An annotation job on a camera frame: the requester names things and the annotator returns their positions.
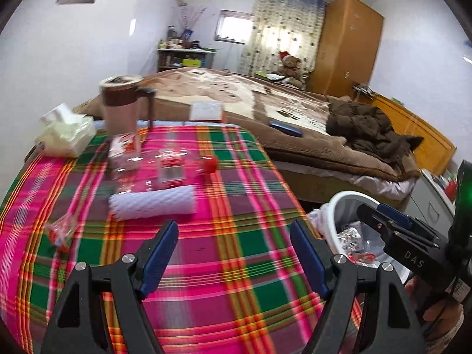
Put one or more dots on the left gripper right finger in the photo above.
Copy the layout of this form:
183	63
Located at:
388	323

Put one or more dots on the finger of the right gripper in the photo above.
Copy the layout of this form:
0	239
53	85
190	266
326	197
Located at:
398	217
380	224

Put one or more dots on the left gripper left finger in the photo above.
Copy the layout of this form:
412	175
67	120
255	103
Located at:
78	323

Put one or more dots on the jelly cup red lid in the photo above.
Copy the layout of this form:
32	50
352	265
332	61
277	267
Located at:
60	233

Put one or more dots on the white foam net sleeve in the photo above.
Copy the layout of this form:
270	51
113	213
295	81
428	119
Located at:
163	202

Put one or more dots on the silver foil wrapper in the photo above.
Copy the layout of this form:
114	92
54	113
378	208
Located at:
351	240

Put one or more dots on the white trash bin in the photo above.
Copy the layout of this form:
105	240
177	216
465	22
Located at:
339	225

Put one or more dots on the right hand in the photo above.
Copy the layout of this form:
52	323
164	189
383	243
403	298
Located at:
442	317

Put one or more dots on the wooden headboard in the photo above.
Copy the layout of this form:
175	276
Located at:
436	150

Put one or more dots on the brown jacket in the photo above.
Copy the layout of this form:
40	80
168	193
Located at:
369	130

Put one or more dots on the dark blue case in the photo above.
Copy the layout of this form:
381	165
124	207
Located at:
286	128

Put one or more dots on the brown bed blanket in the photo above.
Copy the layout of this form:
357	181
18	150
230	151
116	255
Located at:
251	103

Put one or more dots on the plaid tablecloth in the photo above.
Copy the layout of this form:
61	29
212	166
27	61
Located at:
234	283

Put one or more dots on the small red white carton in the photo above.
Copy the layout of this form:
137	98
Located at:
125	152

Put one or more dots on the wooden wardrobe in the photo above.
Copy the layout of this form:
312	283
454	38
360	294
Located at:
347	48

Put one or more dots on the clear plastic bottle red cap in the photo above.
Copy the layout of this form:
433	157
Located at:
162	169

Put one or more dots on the teddy bear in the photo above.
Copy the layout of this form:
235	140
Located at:
290	69

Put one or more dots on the tissue pack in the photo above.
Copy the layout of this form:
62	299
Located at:
64	134

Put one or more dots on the patterned curtain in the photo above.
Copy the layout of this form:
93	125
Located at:
292	26

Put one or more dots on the pink brown lidded mug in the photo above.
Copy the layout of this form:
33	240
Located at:
119	103

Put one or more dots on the window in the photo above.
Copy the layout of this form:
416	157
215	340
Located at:
233	27

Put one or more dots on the cluttered desk shelf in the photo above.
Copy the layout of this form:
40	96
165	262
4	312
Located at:
177	51

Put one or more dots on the dried branch bouquet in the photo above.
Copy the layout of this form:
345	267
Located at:
188	18

